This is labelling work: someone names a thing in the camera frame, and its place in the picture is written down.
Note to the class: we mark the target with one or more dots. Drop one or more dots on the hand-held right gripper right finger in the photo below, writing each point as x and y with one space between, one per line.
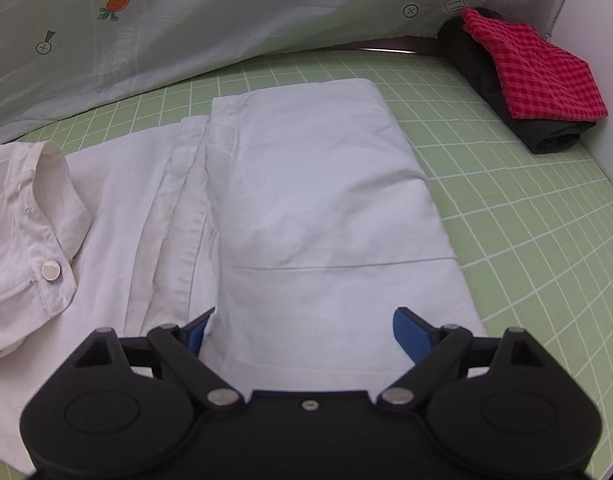
411 334

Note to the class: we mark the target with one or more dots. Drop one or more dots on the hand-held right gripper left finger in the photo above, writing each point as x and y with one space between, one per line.
194 334

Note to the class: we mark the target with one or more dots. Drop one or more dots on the white pants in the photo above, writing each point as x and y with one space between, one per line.
311 185

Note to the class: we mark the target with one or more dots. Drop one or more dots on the green grid mat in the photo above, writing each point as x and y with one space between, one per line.
511 210

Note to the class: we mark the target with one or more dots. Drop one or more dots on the black folded garment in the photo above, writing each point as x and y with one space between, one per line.
481 75

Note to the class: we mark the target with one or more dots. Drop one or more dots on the red checked cloth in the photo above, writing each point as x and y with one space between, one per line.
541 80

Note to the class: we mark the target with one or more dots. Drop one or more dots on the grey carrot print sheet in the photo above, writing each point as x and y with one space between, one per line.
236 20

